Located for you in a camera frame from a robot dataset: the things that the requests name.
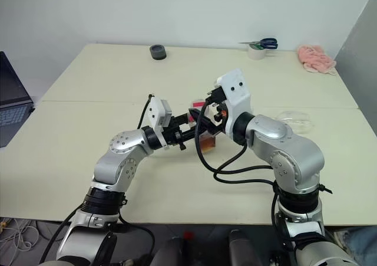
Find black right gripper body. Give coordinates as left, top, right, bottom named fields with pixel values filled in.
left=205, top=86, right=229, bottom=126

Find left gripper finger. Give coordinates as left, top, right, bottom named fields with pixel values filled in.
left=170, top=114, right=197, bottom=126
left=181, top=130, right=204, bottom=141

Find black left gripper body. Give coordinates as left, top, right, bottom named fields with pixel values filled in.
left=161, top=120, right=187, bottom=151

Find small bottle with amber drink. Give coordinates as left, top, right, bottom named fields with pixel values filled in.
left=190, top=98, right=219, bottom=154

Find white tape roll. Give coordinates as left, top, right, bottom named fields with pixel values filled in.
left=247, top=44, right=266, bottom=61

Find dark grey tape roll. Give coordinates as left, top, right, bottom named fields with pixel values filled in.
left=149, top=44, right=168, bottom=61

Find pink cloth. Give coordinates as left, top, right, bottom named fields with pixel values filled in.
left=297, top=44, right=337, bottom=76

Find grey partition panel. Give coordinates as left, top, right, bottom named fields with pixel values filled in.
left=334, top=0, right=377, bottom=110

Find dark laptop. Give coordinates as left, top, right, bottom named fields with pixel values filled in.
left=0, top=51, right=35, bottom=148

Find blue fabric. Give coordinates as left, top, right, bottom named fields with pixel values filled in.
left=332, top=226, right=377, bottom=266

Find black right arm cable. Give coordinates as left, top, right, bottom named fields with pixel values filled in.
left=194, top=98, right=280, bottom=196

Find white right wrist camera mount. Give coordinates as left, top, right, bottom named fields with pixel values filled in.
left=216, top=68, right=254, bottom=137

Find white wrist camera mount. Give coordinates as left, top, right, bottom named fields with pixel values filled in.
left=216, top=68, right=254, bottom=137
left=147, top=97, right=173, bottom=146

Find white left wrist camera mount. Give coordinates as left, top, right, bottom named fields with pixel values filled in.
left=147, top=97, right=173, bottom=146

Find blue handled scissors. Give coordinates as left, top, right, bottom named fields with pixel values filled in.
left=238, top=37, right=279, bottom=50

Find white floor cables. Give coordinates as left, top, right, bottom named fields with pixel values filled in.
left=0, top=217, right=41, bottom=252

